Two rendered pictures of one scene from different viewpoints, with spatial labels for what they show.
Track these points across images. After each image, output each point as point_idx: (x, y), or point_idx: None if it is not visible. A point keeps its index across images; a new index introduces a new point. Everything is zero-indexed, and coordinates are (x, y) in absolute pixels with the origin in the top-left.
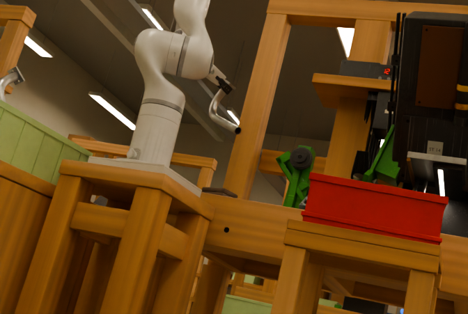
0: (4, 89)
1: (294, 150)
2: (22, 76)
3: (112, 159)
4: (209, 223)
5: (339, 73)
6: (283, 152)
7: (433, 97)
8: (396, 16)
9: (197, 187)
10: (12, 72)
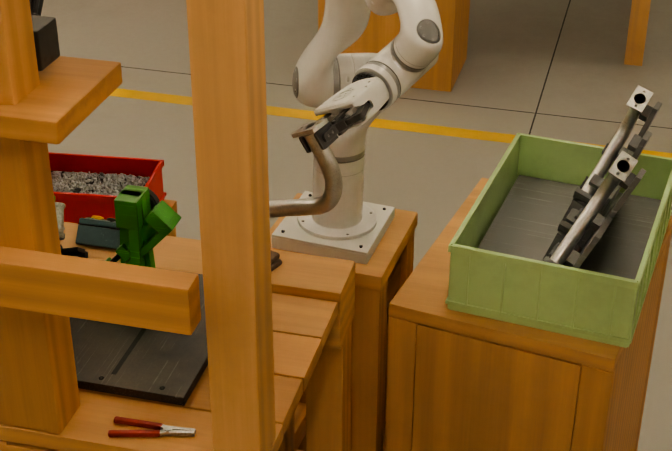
0: (604, 183)
1: (155, 194)
2: (612, 165)
3: (365, 202)
4: None
5: (59, 51)
6: (148, 267)
7: None
8: None
9: (276, 229)
10: (622, 161)
